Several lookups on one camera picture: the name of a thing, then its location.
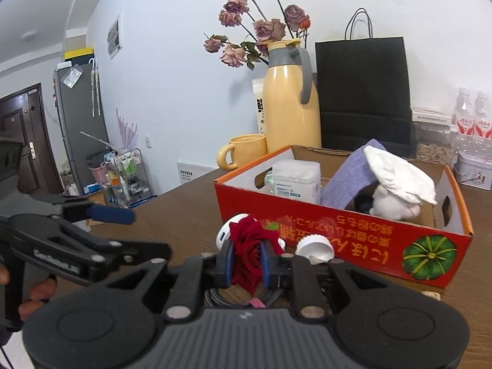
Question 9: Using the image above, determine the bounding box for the braided black cable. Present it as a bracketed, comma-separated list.
[204, 286, 288, 310]

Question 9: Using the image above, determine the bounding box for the white round device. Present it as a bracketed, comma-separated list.
[215, 213, 248, 251]

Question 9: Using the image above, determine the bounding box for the red fabric rose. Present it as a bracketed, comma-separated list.
[229, 215, 284, 296]

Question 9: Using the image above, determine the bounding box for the white cloth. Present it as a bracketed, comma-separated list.
[363, 146, 437, 205]

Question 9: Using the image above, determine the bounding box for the purple cloth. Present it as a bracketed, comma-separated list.
[320, 139, 386, 210]

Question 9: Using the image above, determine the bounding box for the iridescent plastic bag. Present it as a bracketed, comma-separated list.
[264, 170, 275, 194]

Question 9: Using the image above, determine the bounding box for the left human hand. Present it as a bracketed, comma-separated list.
[1, 265, 58, 322]

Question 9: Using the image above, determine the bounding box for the red cardboard box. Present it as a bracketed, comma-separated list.
[214, 146, 474, 288]

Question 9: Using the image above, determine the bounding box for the white ribbed bottle cap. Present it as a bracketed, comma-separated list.
[295, 234, 334, 265]

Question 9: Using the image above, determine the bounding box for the dark brown door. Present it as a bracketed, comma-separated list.
[1, 83, 62, 194]

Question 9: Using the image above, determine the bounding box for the yellow white plush toy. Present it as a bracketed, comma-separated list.
[369, 186, 420, 221]

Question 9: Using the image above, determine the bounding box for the white small lid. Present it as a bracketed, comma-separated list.
[278, 238, 286, 250]

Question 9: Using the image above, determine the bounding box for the grey refrigerator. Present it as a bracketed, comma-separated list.
[54, 63, 109, 195]

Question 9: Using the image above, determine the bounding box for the clear cotton swab box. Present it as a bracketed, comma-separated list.
[272, 159, 321, 205]

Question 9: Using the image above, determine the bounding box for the yellow ceramic mug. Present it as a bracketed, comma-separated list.
[217, 134, 267, 171]

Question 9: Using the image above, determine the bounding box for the decorated tin box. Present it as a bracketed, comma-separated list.
[454, 152, 492, 191]

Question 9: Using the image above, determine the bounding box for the clear food container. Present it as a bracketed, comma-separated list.
[412, 108, 454, 165]

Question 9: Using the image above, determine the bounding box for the water bottle left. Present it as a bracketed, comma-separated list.
[453, 88, 474, 153]

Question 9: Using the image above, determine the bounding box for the water bottle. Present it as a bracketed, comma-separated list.
[453, 88, 474, 153]
[474, 91, 491, 155]

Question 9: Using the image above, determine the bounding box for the yellow thermos jug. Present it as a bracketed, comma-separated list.
[262, 38, 322, 153]

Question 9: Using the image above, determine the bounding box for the water bottle middle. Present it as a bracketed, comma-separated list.
[474, 91, 491, 155]

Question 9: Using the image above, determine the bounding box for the black paper bag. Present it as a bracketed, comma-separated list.
[315, 8, 415, 157]

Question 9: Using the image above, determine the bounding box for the dried pink flower bouquet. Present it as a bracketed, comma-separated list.
[204, 0, 311, 70]

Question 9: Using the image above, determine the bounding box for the wire storage rack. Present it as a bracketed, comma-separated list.
[86, 148, 156, 208]

